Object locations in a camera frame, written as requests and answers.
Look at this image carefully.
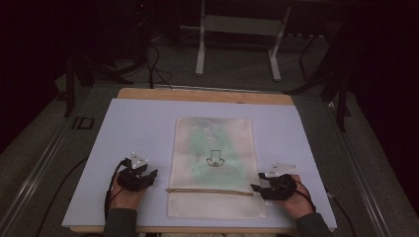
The tan thin strip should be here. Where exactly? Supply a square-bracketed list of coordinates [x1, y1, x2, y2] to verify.
[165, 188, 255, 198]

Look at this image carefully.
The white metal stand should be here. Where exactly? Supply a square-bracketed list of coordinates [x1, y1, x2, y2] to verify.
[195, 0, 293, 83]

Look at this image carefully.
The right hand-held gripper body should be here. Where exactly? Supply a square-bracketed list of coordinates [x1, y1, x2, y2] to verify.
[259, 162, 299, 201]

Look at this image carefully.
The left hand-held gripper cable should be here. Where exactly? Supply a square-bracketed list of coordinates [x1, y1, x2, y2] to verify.
[104, 158, 132, 228]

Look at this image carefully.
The white table mat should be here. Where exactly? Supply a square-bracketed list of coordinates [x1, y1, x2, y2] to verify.
[61, 98, 338, 230]

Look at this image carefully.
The hand-held gripper cable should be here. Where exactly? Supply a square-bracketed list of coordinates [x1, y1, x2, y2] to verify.
[294, 180, 358, 237]
[104, 158, 132, 228]

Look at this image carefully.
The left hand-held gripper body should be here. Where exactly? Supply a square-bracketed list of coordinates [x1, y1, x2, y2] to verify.
[117, 151, 156, 193]

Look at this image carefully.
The black floor cable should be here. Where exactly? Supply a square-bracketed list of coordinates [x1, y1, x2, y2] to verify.
[144, 42, 174, 91]
[34, 157, 89, 237]

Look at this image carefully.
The metal floor rail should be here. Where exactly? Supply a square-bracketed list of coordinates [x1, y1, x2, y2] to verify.
[325, 100, 394, 237]
[0, 115, 78, 237]

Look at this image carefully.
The person's right hand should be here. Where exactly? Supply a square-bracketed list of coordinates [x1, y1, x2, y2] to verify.
[280, 174, 316, 220]

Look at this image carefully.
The person's left hand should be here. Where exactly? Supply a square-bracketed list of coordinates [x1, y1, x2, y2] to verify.
[109, 180, 148, 211]

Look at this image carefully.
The black stand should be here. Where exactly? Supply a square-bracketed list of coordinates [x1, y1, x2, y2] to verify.
[285, 39, 353, 133]
[56, 53, 135, 119]

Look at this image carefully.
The translucent bag with green contents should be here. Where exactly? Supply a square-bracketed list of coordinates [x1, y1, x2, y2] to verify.
[166, 116, 269, 219]

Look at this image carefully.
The black rectangular floor frame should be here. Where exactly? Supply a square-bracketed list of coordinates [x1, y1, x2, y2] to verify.
[71, 116, 96, 130]

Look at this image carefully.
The right hand-held gripper cable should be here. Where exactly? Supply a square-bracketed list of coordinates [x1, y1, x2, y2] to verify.
[294, 180, 358, 237]

